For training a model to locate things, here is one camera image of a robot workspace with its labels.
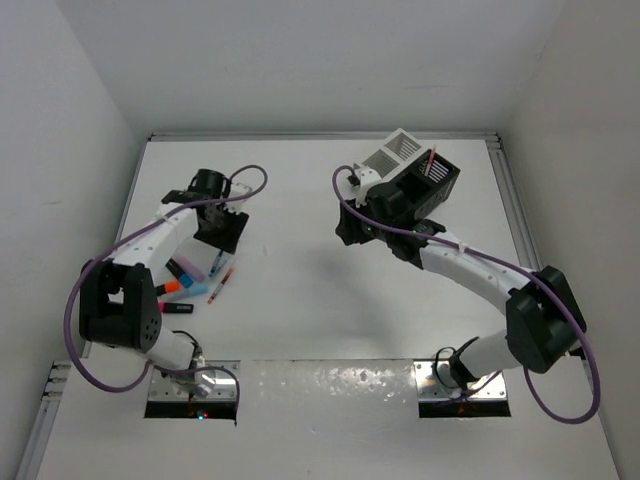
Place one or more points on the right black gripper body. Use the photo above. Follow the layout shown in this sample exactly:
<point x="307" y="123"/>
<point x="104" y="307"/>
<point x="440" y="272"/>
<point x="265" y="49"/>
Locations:
<point x="359" y="232"/>

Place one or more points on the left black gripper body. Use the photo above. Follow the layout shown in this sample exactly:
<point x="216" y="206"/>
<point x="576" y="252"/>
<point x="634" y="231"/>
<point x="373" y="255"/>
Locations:
<point x="224" y="229"/>

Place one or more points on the blue gel pen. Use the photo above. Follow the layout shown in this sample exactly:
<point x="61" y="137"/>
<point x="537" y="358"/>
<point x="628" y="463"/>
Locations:
<point x="217" y="261"/>

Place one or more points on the orange gel pen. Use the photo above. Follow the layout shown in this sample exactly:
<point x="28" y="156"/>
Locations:
<point x="221" y="285"/>

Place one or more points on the pink gel pen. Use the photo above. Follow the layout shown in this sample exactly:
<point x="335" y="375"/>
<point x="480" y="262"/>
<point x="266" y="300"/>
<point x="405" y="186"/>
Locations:
<point x="430" y="161"/>

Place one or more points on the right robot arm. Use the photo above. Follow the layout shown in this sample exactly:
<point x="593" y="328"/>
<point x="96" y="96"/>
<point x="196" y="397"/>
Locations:
<point x="542" y="318"/>

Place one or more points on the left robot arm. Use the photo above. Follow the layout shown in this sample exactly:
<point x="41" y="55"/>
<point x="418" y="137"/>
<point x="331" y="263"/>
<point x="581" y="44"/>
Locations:
<point x="116" y="293"/>

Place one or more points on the black slotted container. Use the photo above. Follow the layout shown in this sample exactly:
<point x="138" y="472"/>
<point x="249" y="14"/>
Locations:
<point x="430" y="185"/>

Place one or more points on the purple highlighter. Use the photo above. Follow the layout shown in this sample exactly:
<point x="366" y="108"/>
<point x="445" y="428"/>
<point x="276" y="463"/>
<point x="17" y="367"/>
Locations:
<point x="188" y="267"/>

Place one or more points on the white slotted container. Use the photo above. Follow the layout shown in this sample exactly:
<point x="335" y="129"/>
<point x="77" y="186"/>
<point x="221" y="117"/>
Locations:
<point x="396" y="152"/>

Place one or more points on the blue highlighter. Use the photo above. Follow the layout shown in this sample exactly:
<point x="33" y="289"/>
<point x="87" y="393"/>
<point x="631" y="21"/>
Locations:
<point x="193" y="288"/>

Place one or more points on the orange highlighter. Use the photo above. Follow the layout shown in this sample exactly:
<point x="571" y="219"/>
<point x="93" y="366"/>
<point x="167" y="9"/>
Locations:
<point x="168" y="288"/>

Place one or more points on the pink highlighter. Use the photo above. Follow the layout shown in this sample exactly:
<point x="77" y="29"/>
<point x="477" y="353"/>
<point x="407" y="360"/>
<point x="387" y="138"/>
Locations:
<point x="175" y="308"/>

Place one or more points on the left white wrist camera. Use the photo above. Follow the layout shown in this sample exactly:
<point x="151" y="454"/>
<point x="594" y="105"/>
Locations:
<point x="238" y="191"/>

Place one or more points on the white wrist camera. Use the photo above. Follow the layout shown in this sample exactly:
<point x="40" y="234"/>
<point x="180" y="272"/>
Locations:
<point x="238" y="191"/>
<point x="362" y="179"/>

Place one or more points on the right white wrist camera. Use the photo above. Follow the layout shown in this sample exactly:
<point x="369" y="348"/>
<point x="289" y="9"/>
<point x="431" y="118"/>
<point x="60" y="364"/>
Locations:
<point x="362" y="179"/>

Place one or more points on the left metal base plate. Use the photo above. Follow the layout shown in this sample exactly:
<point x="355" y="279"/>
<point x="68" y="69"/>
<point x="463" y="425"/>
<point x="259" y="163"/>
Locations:
<point x="216" y="384"/>

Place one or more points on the metal base plate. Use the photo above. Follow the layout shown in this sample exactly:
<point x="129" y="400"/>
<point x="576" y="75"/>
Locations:
<point x="434" y="384"/>
<point x="216" y="384"/>

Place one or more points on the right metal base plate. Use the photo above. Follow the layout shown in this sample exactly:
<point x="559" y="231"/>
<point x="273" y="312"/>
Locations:
<point x="434" y="384"/>

